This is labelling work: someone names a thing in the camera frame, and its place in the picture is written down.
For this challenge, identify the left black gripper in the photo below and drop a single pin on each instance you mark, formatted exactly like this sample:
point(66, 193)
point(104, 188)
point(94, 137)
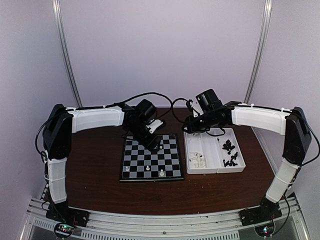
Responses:
point(150, 143)

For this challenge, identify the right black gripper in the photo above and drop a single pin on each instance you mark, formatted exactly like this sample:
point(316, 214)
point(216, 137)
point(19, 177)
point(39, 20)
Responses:
point(192, 128)

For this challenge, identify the black grey chess board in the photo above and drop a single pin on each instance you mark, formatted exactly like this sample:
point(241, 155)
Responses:
point(137, 157)

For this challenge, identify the white king chess piece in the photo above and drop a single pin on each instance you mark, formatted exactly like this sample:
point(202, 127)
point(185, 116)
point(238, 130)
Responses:
point(162, 173)

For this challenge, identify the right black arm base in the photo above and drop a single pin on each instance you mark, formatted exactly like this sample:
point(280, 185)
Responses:
point(266, 211)

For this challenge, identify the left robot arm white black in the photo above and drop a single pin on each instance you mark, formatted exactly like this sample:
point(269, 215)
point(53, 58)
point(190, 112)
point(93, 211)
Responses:
point(63, 122)

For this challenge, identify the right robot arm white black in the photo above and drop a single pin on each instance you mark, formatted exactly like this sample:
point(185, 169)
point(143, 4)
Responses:
point(291, 124)

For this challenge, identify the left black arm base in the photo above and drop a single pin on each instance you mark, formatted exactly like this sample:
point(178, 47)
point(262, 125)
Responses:
point(61, 212)

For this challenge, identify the white chess pieces lower pile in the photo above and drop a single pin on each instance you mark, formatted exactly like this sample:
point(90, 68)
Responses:
point(197, 160)

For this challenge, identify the black chess pieces upper pile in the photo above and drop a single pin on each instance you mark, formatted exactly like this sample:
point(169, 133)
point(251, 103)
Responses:
point(226, 145)

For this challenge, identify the black chess pieces pile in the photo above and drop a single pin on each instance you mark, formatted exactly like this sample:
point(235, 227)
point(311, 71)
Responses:
point(231, 162)
point(226, 145)

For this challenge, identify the black chess pieces lower pile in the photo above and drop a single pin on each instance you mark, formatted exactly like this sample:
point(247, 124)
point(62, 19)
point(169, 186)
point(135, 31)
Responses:
point(231, 162)

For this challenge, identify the right controller board with LEDs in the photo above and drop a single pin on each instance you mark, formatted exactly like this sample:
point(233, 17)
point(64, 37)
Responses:
point(265, 230)

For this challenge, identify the controller board with leds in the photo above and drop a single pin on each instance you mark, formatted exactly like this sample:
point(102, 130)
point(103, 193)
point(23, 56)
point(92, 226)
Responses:
point(265, 230)
point(63, 230)

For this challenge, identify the left controller board with LEDs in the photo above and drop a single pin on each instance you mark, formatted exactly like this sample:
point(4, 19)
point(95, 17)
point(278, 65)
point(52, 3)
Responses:
point(63, 230)

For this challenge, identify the white divided plastic tray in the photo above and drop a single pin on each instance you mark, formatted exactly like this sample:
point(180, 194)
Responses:
point(207, 145)

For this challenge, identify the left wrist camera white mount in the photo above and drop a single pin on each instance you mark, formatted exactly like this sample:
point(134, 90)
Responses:
point(155, 125)

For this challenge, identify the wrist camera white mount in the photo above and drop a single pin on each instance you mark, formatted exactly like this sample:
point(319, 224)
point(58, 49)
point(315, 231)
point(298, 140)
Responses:
point(155, 125)
point(191, 108)

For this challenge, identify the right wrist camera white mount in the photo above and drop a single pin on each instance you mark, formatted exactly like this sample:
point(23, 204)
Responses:
point(191, 108)

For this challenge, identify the aluminium front rail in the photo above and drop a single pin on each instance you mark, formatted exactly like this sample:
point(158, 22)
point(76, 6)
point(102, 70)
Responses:
point(224, 225)

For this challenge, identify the left aluminium frame post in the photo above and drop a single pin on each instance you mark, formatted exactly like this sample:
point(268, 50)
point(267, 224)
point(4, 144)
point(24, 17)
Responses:
point(65, 53)

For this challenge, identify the aluminium frame post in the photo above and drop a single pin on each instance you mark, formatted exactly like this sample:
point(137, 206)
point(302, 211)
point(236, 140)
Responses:
point(65, 53)
point(264, 30)

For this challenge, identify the right aluminium frame post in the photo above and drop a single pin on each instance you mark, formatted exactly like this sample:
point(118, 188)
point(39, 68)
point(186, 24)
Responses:
point(264, 30)

